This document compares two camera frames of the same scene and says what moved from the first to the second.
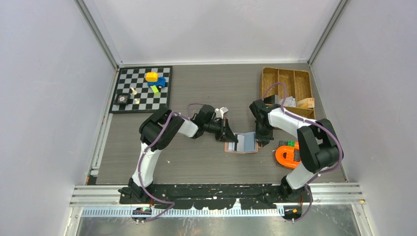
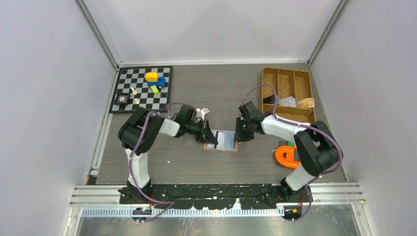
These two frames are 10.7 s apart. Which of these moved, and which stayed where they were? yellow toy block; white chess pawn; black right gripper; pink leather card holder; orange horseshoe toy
Moved: black right gripper; pink leather card holder
Stayed: white chess pawn; orange horseshoe toy; yellow toy block
